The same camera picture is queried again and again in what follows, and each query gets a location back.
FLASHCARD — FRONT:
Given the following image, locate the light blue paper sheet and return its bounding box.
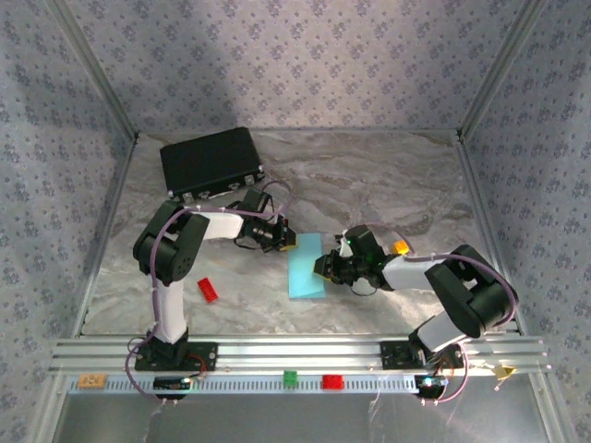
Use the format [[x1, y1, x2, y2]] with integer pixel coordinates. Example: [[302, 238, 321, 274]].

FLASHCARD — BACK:
[[286, 233, 327, 301]]

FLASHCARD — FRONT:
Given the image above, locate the long red toy brick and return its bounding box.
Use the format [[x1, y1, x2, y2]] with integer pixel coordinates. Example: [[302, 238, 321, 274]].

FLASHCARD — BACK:
[[197, 277, 220, 305]]

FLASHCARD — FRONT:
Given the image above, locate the black hard case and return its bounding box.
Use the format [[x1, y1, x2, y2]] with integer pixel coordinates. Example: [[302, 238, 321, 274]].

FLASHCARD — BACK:
[[159, 126, 267, 205]]

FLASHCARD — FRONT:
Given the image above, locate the aluminium mounting rail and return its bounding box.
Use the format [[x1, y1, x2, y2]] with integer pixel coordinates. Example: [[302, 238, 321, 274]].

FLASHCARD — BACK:
[[48, 334, 553, 376]]

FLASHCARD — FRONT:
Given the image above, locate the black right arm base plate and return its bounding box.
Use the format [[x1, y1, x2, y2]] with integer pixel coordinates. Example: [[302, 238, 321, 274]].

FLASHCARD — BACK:
[[379, 340, 465, 370]]

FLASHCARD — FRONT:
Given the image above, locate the aluminium table edge rail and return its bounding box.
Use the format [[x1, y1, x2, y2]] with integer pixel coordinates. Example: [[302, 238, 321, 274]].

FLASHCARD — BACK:
[[73, 136, 139, 338], [456, 136, 523, 336]]

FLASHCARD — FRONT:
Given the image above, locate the slotted grey cable duct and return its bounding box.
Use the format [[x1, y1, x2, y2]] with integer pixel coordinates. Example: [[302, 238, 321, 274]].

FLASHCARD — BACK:
[[66, 374, 419, 396]]

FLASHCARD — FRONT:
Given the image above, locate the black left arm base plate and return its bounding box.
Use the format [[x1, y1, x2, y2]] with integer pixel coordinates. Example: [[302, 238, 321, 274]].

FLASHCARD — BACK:
[[133, 341, 219, 373]]

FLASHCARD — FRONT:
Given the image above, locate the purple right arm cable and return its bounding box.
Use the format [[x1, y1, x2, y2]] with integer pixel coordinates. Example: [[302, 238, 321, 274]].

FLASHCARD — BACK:
[[364, 223, 519, 407]]

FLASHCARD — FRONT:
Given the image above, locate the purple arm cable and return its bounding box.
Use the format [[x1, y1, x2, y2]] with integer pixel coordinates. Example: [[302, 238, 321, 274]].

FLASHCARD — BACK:
[[364, 223, 519, 407], [127, 179, 296, 407]]

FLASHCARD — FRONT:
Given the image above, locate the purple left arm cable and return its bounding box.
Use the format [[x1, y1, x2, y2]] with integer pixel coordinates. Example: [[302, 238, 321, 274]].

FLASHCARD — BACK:
[[127, 179, 296, 407]]

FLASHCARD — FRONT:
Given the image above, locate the aluminium frame post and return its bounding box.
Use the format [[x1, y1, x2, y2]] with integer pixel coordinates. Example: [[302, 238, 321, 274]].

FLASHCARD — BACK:
[[456, 0, 553, 139], [45, 0, 140, 142]]

